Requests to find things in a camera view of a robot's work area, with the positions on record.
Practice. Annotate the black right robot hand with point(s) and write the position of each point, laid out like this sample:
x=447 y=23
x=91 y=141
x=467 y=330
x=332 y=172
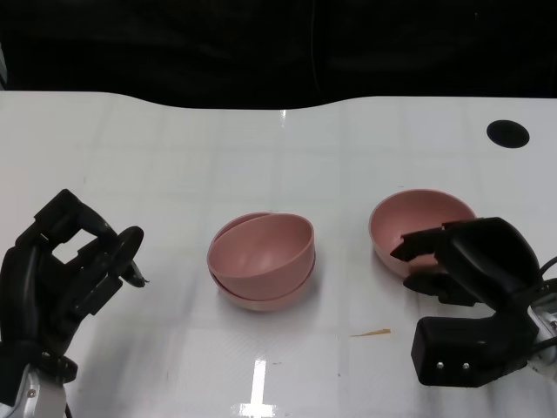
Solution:
x=487 y=257

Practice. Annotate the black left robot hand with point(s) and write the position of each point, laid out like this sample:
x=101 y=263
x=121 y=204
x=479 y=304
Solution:
x=30 y=296

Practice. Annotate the pink plastic bowl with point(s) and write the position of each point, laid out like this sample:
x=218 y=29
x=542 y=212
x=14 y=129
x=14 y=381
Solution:
x=261 y=252
x=265 y=305
x=418 y=213

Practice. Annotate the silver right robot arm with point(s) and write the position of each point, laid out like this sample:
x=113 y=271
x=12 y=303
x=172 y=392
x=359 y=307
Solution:
x=546 y=322

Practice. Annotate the black round table grommet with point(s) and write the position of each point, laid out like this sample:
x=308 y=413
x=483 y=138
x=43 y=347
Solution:
x=508 y=134

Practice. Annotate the black backdrop curtain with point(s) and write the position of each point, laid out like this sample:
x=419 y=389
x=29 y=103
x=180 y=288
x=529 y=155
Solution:
x=174 y=43

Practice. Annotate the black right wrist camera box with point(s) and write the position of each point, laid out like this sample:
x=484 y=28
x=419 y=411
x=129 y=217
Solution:
x=457 y=344

